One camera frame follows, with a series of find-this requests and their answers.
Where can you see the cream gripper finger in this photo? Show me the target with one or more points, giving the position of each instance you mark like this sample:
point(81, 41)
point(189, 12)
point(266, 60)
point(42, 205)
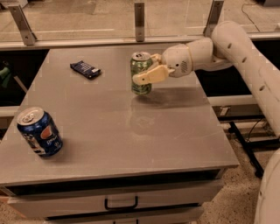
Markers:
point(156, 60)
point(158, 74)

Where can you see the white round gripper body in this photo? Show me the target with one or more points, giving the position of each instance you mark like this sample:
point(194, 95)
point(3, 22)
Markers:
point(176, 62)

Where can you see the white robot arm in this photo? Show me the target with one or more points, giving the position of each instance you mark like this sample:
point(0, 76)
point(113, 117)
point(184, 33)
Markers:
point(229, 45)

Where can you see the blue pepsi can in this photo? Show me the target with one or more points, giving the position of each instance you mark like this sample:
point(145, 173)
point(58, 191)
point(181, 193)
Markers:
point(39, 131)

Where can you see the dark blue snack packet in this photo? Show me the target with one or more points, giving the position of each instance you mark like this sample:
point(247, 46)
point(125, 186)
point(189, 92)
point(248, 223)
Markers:
point(85, 69)

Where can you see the black metal floor stand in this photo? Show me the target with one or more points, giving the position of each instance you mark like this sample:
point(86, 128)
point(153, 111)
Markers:
point(251, 147)

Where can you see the lower grey drawer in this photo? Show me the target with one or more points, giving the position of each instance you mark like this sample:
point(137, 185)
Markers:
point(174, 215)

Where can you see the grey drawer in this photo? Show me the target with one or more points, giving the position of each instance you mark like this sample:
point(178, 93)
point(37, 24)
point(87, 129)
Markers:
point(189, 193)
point(174, 215)

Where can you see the green object at left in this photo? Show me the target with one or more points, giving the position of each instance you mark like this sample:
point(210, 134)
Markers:
point(5, 75)

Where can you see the upper grey drawer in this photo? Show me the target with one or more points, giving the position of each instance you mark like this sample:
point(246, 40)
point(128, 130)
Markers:
point(189, 193)

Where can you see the right metal bracket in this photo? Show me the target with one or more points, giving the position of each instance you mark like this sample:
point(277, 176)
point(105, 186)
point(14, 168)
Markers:
point(213, 17)

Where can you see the metal bracket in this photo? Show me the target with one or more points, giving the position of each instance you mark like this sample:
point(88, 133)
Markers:
point(213, 17)
point(139, 21)
point(28, 37)

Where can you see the middle metal bracket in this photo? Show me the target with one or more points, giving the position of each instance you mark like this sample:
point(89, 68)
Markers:
point(139, 21)

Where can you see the left metal bracket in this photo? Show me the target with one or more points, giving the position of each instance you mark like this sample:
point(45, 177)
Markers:
point(28, 37)

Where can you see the black upper drawer handle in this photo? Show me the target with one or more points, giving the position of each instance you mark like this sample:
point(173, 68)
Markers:
point(121, 204)

